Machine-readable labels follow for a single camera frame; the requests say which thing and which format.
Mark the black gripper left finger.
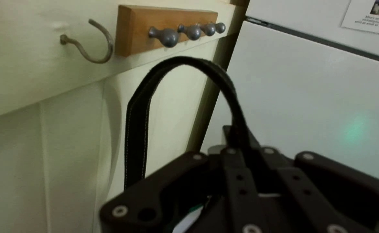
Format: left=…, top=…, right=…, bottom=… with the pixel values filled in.
left=100, top=151, right=224, bottom=233

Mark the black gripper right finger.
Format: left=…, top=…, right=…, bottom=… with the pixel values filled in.
left=259, top=148, right=379, bottom=233

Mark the black bag with white stitching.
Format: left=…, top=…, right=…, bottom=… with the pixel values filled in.
left=123, top=56, right=259, bottom=192

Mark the white refrigerator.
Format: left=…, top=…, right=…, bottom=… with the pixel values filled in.
left=199, top=0, right=379, bottom=186

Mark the wooden peg rack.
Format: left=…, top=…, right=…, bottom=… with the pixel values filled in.
left=115, top=5, right=227, bottom=57

